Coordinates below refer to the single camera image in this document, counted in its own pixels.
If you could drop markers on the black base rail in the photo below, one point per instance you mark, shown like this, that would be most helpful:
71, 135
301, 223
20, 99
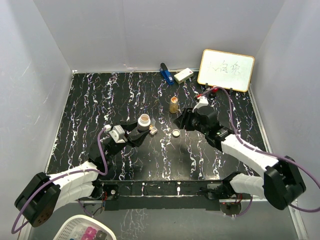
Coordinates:
170, 194

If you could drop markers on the red emergency stop button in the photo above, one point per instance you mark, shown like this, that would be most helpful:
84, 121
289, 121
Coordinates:
213, 92

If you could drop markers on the blue black stapler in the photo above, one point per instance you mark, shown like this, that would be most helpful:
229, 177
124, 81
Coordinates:
166, 74

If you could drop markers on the small whiteboard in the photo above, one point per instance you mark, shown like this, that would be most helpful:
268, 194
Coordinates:
225, 69

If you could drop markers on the clear jar of yellow capsules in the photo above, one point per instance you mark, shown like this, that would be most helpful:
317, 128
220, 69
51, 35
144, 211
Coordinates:
174, 105

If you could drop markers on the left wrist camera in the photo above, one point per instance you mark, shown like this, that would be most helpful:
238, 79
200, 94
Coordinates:
116, 132

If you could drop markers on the white cap pill bottle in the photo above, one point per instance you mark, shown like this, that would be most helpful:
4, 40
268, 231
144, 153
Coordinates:
144, 122

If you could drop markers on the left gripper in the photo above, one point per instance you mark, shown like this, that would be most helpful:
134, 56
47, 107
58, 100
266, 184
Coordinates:
136, 139

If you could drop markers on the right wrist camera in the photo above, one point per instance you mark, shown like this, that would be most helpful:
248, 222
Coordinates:
201, 102

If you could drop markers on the white plastic basket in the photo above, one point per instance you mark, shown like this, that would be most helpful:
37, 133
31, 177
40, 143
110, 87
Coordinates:
82, 227

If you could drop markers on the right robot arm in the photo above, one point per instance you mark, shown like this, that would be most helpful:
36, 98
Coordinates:
278, 181

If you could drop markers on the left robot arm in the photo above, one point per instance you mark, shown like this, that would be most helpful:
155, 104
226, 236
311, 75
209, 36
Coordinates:
46, 193

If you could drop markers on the white bottle cap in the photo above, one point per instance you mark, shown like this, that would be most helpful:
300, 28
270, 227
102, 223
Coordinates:
176, 133

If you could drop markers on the white green small box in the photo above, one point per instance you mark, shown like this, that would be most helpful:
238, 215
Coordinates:
183, 75

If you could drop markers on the yellow clear weekly pill organizer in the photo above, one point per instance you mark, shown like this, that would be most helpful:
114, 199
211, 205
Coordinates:
152, 127

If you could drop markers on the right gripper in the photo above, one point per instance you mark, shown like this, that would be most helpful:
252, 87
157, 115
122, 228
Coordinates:
188, 115

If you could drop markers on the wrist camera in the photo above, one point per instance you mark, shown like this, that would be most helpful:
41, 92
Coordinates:
116, 132
201, 102

